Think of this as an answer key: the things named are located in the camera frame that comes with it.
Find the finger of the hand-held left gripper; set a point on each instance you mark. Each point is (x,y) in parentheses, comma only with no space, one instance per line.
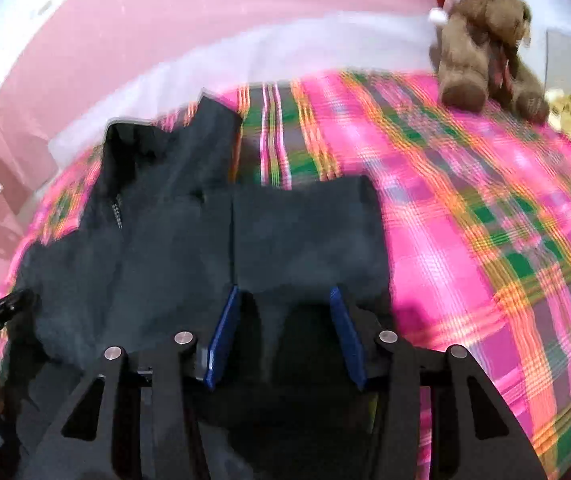
(0,312)

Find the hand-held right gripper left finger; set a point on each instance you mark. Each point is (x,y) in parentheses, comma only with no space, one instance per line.
(223,340)

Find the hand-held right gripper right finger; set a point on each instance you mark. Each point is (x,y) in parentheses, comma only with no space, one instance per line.
(346,340)

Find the dark navy jacket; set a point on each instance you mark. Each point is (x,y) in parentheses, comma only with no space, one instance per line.
(165,240)

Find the pink plaid blanket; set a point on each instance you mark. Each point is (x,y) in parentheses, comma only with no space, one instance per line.
(465,200)

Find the white bed sheet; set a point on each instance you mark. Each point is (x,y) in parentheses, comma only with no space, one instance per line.
(290,52)

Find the brown plush with santa hat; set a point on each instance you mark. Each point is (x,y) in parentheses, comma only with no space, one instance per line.
(480,35)

